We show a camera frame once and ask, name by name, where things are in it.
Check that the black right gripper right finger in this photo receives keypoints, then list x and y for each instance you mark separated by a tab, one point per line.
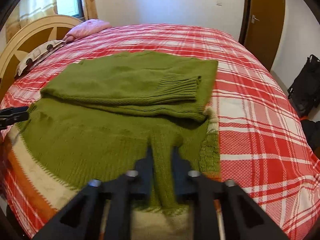
221	210

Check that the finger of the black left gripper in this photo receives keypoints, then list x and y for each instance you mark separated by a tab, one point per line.
12	115

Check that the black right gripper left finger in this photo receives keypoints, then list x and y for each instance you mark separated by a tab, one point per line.
81	217

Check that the green orange cream striped sweater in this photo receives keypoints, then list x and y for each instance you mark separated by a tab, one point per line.
97	117

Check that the cream patterned pillow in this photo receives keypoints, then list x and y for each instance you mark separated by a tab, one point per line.
38	54

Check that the red white plaid bedspread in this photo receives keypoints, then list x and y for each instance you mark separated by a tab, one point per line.
262	144

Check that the beige wooden headboard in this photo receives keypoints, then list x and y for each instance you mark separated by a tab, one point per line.
28	38

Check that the pink pillow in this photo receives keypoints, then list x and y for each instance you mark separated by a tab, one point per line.
86	29

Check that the yellow curtain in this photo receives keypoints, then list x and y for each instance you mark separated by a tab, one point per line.
27	11

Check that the black folded stroller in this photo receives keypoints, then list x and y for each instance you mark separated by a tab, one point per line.
304	91

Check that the brown wooden door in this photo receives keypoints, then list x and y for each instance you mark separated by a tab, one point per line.
262	39

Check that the silver door handle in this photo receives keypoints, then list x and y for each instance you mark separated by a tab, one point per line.
254	19

